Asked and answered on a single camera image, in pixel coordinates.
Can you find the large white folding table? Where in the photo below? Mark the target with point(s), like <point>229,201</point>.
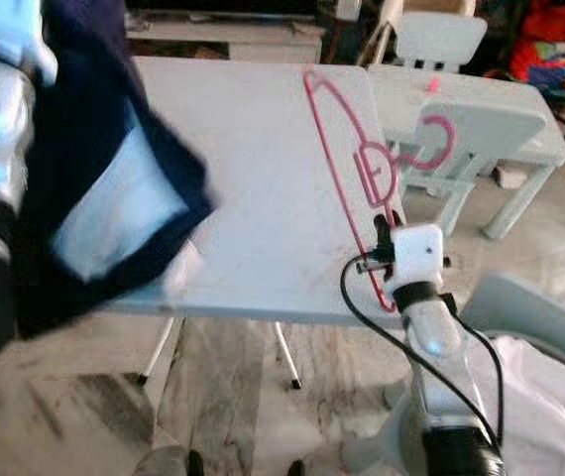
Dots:
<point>263,178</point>

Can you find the white child chair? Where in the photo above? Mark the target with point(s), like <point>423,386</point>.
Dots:
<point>441,40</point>

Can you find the grey robot right leg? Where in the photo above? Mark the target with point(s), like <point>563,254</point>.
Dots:
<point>297,468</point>

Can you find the grey robot leg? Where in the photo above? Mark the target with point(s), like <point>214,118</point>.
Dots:
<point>297,468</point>
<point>169,462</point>

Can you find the white low cabinet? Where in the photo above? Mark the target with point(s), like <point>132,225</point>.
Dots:
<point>223,45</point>

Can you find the red printed bag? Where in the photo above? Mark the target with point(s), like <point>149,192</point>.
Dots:
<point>555,45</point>

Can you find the grey robot left leg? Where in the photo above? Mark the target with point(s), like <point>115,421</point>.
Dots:
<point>169,462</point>

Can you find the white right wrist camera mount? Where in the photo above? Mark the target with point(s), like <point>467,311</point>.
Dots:
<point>416,253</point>

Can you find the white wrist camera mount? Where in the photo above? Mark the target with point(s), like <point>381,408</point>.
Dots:
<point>15,40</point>
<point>416,253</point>

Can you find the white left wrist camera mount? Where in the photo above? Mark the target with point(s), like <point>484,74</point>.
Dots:
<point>15,40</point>

